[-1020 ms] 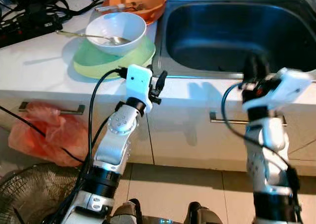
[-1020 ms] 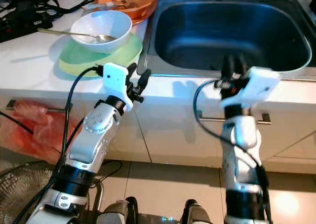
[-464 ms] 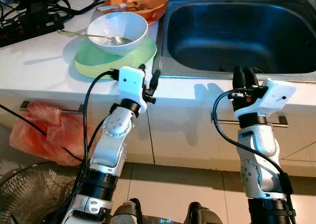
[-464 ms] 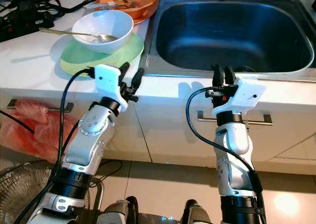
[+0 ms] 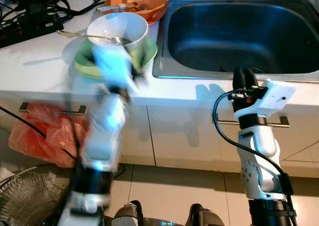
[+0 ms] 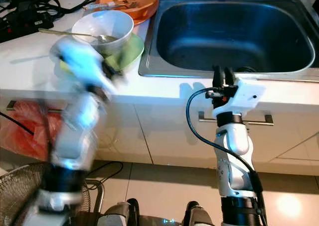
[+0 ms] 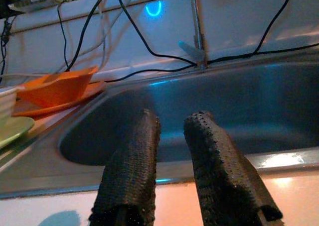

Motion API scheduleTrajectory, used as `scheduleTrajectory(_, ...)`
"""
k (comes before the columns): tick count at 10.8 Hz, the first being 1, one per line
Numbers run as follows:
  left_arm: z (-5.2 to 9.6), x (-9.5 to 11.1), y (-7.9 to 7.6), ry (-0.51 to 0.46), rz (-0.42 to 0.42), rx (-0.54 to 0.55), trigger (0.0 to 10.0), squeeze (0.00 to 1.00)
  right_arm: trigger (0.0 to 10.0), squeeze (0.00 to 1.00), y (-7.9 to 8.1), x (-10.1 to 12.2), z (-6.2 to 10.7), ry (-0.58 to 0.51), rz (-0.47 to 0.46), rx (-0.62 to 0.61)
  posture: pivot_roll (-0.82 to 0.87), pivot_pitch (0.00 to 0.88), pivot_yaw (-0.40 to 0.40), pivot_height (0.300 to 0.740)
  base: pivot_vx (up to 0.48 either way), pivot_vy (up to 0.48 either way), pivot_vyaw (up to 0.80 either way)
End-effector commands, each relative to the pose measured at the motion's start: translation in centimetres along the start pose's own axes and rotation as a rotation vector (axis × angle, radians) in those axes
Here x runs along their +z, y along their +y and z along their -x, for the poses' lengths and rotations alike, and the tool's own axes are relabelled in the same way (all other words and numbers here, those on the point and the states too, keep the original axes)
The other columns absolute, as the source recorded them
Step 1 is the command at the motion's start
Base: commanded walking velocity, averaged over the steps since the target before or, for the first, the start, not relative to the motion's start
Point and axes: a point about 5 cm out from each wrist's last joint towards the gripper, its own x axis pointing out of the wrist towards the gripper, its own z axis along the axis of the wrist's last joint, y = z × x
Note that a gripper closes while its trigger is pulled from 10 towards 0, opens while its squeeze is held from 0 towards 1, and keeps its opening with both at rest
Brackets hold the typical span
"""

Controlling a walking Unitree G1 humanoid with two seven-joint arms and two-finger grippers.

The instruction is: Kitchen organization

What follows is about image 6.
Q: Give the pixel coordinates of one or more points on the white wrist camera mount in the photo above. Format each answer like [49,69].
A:
[79,61]
[246,94]

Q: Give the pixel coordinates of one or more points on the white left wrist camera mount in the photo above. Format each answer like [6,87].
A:
[79,61]

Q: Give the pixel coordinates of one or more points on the white bowl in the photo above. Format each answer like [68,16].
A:
[99,23]

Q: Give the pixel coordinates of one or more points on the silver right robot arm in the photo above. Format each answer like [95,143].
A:
[234,141]

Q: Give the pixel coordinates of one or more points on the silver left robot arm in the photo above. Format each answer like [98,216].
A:
[79,136]

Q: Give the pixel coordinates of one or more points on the stainless steel sink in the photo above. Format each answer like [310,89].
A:
[229,32]

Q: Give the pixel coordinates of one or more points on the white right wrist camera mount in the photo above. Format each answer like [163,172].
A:
[246,94]

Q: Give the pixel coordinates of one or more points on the orange plate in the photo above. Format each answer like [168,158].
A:
[147,18]

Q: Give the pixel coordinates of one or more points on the black power strip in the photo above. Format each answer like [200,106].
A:
[27,24]

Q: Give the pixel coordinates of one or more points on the grey metal fan stand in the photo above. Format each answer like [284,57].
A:
[99,196]

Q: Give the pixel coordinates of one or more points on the white corner cabinet door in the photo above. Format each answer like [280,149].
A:
[299,159]

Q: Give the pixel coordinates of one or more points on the white cabinet door under sink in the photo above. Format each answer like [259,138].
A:
[174,136]

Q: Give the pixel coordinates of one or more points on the white cabinet door with bag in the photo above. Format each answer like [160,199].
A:
[129,131]

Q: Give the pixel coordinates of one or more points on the green plate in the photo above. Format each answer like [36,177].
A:
[132,52]

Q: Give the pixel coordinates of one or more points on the orange plastic bag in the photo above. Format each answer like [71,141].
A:
[30,134]

